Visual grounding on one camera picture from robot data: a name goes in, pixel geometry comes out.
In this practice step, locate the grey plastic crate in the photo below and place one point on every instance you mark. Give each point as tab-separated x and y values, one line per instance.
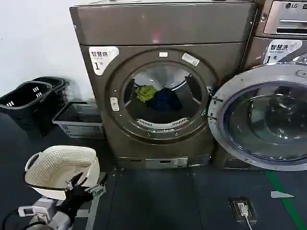
79	125

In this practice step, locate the round glass dryer door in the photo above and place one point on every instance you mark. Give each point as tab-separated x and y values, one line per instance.
261	115

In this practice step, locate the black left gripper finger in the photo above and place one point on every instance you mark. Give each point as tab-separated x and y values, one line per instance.
73	180
80	183

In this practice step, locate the large black plastic basket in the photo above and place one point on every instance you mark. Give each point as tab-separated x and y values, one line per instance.
21	105

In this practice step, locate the green cloth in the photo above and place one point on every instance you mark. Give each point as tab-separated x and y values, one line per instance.
145	93

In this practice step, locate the floor power socket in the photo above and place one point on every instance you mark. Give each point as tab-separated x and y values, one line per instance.
242	210

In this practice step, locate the grey washer with label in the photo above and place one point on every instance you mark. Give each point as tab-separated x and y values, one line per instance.
283	24

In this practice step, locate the white perforated laundry basket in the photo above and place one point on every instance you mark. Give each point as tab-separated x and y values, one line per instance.
60	163

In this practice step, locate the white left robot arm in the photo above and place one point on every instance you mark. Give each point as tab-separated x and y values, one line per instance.
45	213

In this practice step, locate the grey front-load dryer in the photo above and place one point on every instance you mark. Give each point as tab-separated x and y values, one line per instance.
168	28

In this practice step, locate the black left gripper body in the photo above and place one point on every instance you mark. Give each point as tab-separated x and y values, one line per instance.
74	198

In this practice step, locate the dark blue cloth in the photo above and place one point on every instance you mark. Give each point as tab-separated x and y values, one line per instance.
165	100

